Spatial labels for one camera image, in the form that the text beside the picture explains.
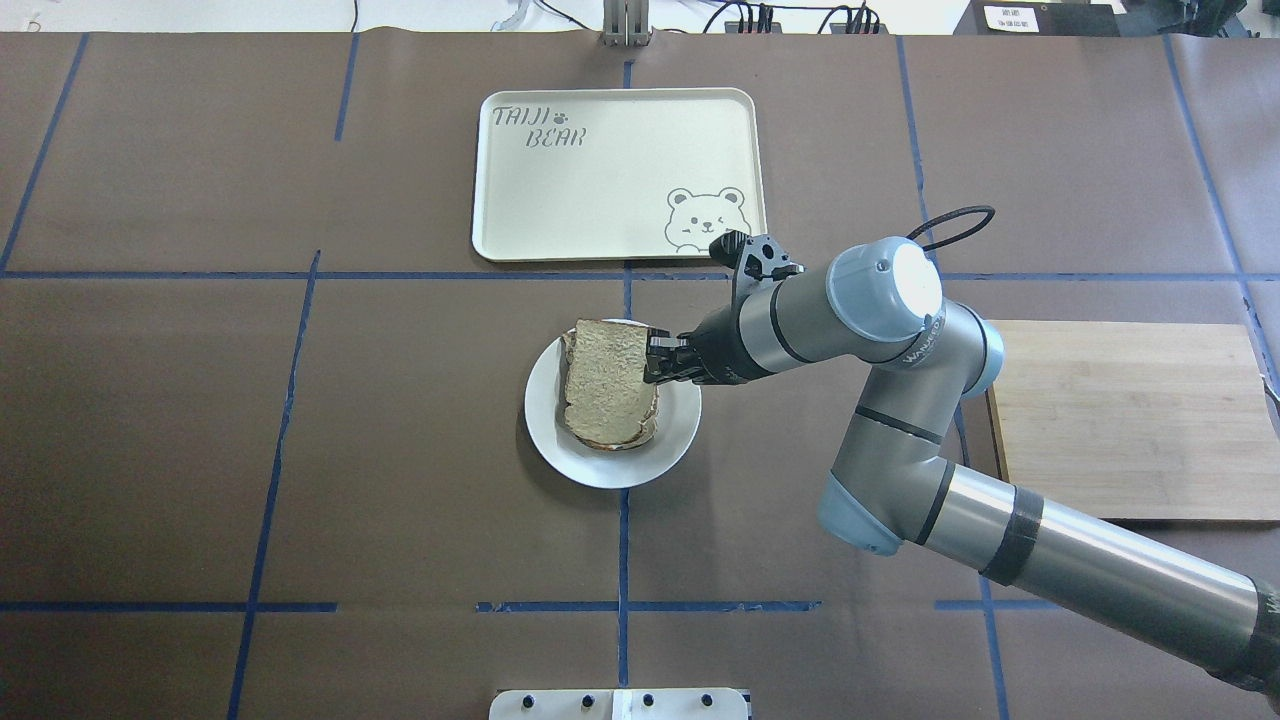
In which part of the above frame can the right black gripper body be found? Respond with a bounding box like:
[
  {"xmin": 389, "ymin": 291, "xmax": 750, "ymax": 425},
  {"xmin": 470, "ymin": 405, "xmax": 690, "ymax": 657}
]
[{"xmin": 680, "ymin": 305, "xmax": 753, "ymax": 386}]

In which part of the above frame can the brown bread slice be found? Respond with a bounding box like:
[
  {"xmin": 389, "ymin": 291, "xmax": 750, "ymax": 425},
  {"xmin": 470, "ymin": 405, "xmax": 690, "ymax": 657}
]
[{"xmin": 561, "ymin": 319, "xmax": 658, "ymax": 430}]

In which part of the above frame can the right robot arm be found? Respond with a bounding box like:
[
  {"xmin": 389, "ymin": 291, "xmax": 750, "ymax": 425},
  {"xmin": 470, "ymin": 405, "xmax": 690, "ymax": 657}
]
[{"xmin": 645, "ymin": 232, "xmax": 1279, "ymax": 705}]

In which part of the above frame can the white round plate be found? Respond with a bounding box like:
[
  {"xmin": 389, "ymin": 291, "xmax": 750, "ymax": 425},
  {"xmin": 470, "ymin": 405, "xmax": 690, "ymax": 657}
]
[{"xmin": 524, "ymin": 340, "xmax": 701, "ymax": 489}]

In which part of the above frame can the bottom toast slice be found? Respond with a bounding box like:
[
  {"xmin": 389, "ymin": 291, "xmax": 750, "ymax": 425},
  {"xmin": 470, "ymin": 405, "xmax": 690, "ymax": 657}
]
[{"xmin": 570, "ymin": 415, "xmax": 657, "ymax": 452}]

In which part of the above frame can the cream bear serving tray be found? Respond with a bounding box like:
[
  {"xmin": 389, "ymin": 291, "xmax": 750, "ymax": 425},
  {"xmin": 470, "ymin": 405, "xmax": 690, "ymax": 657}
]
[{"xmin": 471, "ymin": 87, "xmax": 767, "ymax": 263}]

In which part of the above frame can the black power strip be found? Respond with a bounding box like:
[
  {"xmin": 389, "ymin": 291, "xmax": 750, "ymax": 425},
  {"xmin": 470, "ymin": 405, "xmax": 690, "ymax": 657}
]
[{"xmin": 701, "ymin": 1, "xmax": 890, "ymax": 36}]

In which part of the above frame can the wooden cutting board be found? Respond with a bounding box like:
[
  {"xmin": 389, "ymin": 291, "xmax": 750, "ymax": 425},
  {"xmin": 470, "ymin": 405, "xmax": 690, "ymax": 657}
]
[{"xmin": 988, "ymin": 320, "xmax": 1279, "ymax": 521}]

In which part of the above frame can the aluminium frame post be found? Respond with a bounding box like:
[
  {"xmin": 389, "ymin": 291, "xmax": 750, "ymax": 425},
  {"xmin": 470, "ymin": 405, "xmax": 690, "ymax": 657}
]
[{"xmin": 600, "ymin": 0, "xmax": 653, "ymax": 47}]

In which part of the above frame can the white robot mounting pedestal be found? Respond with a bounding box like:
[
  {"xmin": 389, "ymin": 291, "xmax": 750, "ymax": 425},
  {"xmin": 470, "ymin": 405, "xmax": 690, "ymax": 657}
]
[{"xmin": 488, "ymin": 687, "xmax": 753, "ymax": 719}]

